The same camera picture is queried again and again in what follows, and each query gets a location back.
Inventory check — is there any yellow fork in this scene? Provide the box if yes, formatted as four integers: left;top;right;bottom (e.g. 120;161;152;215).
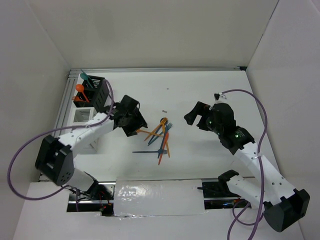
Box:
145;121;168;141

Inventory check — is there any white foil panel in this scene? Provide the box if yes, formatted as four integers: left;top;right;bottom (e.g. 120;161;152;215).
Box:
113;179;206;217

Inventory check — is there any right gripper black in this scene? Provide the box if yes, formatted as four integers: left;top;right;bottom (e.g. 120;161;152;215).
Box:
184;101;223;135

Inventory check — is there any teal fork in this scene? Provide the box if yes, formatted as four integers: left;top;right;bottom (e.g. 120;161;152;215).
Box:
148;122;173;146

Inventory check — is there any orange knife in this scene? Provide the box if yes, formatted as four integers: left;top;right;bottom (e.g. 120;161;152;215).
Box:
158;132;169;165

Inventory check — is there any dark blue knife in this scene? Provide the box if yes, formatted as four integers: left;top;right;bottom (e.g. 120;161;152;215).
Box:
157;126;168;158

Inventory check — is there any yellow spoon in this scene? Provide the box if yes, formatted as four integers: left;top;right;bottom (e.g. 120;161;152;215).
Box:
136;129;162;137

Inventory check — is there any aluminium frame rail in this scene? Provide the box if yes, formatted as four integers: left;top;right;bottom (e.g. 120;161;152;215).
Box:
69;66;248;74

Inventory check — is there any white utensil caddy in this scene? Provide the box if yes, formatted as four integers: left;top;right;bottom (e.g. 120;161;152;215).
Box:
71;107;101;151

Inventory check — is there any dark blue fork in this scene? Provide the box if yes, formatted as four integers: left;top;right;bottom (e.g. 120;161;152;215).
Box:
132;149;168;155

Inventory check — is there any yellow knife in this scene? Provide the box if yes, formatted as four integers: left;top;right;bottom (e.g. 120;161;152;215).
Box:
165;142;170;157

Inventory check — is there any teal spoon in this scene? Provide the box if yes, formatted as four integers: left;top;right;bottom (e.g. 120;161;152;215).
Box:
80;69;95;89

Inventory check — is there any black utensil caddy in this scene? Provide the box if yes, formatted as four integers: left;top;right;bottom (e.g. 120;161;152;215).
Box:
73;75;110;112

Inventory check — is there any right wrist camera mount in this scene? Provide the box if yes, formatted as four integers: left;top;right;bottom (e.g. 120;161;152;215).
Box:
214;92;227;105

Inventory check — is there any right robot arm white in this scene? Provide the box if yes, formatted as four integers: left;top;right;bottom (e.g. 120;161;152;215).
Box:
184;101;310;233

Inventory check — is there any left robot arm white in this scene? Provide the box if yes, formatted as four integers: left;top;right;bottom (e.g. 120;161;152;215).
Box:
35;95;147;200

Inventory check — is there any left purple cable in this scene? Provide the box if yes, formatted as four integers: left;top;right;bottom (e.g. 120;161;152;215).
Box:
6;79;116;212

